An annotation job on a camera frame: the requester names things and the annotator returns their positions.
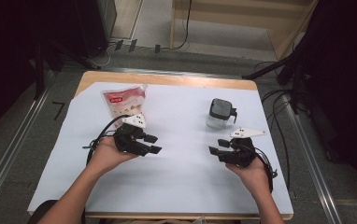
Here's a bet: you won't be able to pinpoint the metal floor strip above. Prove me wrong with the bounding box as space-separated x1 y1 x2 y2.
64 65 246 78

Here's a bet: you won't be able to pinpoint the left hand-held gripper cable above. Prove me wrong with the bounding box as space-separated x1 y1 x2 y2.
82 114 131 166

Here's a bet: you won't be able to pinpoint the light wooden frame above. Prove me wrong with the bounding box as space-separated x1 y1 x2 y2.
169 0 320 61

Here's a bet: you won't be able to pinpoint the hand-held gripper cable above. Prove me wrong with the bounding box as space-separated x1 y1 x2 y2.
254 146 278 192
82 114 131 166

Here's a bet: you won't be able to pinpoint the wooden table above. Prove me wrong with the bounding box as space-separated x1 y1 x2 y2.
27 70 294 221

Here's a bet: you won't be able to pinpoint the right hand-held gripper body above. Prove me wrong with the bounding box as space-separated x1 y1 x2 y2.
218 127 267 168

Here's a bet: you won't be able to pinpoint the black metal stand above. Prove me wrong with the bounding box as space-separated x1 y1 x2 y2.
33 38 101 101
241 46 311 115

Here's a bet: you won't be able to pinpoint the metal floor rail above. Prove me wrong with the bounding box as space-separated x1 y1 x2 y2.
283 92 343 224
0 73 56 216

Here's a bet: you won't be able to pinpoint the right hand-held gripper cable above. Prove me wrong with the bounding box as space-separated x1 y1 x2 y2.
254 146 278 192

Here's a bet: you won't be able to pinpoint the black floor cables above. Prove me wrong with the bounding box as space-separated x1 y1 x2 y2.
254 60 293 190

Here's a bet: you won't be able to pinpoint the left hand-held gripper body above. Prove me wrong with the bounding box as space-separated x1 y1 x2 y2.
113 114 152 157

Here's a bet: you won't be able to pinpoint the white paper sheet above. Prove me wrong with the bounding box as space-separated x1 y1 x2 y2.
27 81 293 216

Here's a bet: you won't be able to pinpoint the person's right hand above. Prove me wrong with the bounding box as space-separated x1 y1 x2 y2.
225 156 271 197

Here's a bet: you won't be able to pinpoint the red and clear pouch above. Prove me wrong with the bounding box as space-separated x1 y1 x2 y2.
101 84 149 129

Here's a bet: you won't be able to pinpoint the black hanging cable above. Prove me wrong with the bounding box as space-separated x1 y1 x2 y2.
166 0 193 51

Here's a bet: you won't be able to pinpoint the person's left hand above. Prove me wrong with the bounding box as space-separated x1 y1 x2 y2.
87 136 138 175

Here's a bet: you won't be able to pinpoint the dark cabinet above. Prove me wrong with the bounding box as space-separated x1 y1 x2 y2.
73 0 118 59

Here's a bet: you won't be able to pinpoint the black curtain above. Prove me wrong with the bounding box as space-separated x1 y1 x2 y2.
292 0 357 203
0 0 84 141

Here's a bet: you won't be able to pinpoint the white floor cable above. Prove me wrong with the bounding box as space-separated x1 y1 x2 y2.
93 43 115 68

